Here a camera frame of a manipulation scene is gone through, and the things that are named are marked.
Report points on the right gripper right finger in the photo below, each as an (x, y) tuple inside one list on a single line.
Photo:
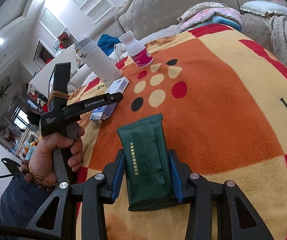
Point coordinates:
[(236, 216)]

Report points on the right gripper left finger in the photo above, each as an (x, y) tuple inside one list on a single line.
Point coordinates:
[(56, 218)]

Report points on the white blue cigarette box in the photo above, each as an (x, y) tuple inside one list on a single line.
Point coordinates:
[(104, 112)]

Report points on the dark green tissue pack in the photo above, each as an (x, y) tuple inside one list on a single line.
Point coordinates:
[(147, 166)]

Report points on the person's left hand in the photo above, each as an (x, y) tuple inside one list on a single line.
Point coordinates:
[(40, 168)]

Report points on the beige thermos bottle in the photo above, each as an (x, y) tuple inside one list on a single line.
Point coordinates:
[(92, 55)]

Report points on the blue quilted jacket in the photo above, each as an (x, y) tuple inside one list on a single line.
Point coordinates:
[(107, 43)]

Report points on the white pink-label pill bottle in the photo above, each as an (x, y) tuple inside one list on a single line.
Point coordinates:
[(136, 50)]

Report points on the orange red love blanket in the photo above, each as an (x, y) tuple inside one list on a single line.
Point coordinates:
[(223, 98)]

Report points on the beige tufted sofa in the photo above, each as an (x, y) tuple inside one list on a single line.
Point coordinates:
[(264, 21)]

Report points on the folded pink blue blankets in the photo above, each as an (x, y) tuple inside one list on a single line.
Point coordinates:
[(209, 13)]

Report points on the white ruffled pillow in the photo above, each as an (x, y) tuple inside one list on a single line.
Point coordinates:
[(264, 8)]

